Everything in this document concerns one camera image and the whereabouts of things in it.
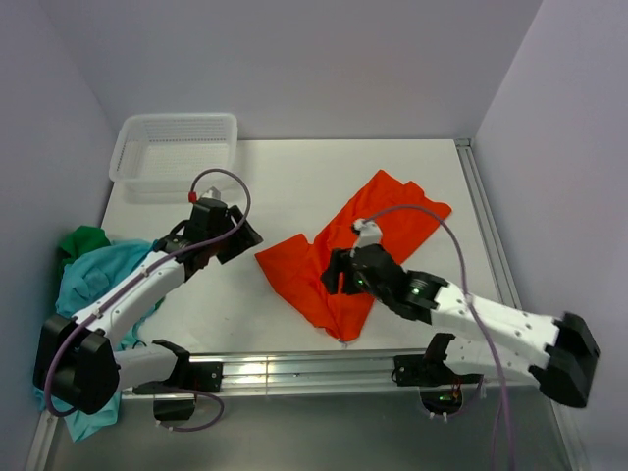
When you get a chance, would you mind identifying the orange t shirt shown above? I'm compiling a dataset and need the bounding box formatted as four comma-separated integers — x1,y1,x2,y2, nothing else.
254,169,452,343

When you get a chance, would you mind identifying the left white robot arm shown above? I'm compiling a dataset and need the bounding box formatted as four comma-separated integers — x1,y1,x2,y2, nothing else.
33,197,263,417

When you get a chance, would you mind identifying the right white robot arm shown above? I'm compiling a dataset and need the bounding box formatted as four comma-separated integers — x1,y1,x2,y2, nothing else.
321,244,601,408

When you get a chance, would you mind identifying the white perforated plastic basket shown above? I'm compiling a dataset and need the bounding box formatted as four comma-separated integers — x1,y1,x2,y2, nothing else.
109,113,238,195

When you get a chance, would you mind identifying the green t shirt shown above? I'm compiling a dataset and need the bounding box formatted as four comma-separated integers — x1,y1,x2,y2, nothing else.
58,226,111,271

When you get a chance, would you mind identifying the teal t shirt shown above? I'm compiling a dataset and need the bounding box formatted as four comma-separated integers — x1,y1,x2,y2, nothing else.
55,240,152,443

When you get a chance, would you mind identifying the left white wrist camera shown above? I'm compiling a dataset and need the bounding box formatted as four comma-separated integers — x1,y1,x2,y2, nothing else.
200,186,222,201

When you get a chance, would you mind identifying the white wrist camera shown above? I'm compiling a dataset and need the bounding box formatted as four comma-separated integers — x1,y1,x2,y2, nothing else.
351,219,383,252
200,186,222,201

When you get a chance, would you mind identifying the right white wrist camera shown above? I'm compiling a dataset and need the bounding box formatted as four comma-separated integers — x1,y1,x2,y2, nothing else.
351,219,383,252

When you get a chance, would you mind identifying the front aluminium rail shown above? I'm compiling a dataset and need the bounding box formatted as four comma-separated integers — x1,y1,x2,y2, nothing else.
120,348,536,401

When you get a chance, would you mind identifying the aluminium rail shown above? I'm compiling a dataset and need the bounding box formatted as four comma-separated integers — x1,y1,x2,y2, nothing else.
120,348,536,401
454,138,591,471

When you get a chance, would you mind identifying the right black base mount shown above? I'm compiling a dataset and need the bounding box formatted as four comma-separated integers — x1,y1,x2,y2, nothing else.
392,350,485,421

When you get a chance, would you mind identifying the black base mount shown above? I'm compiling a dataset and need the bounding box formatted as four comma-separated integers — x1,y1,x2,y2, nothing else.
131,362,225,429
392,350,485,421

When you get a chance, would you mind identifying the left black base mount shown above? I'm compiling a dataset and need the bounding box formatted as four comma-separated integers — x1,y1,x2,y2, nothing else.
131,362,225,429

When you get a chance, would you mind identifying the right aluminium rail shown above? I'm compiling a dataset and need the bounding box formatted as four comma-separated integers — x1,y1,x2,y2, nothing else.
454,138,591,471

